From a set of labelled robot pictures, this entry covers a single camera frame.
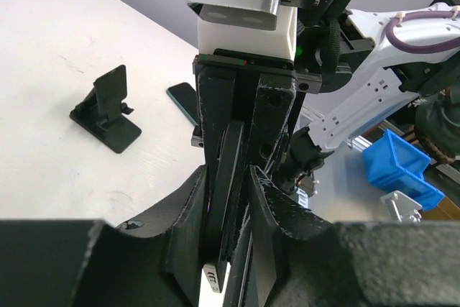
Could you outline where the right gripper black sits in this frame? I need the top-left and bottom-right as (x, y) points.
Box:
(192, 47), (324, 193)

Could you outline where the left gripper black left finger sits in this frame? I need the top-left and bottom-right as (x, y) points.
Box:
(1, 166), (207, 306)

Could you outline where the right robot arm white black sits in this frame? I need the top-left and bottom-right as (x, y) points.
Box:
(193, 2), (459, 193)

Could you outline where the blue plastic bin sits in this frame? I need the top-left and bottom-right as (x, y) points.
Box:
(362, 129), (445, 211)

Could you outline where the black folding phone stand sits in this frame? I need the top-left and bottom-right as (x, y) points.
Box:
(70, 65), (142, 154)

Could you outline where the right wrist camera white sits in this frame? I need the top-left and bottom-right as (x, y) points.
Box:
(187, 0), (298, 60)

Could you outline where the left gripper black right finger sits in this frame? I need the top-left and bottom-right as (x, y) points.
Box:
(248, 167), (459, 306)

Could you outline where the black smartphone teal edge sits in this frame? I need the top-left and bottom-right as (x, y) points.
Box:
(166, 83), (198, 126)

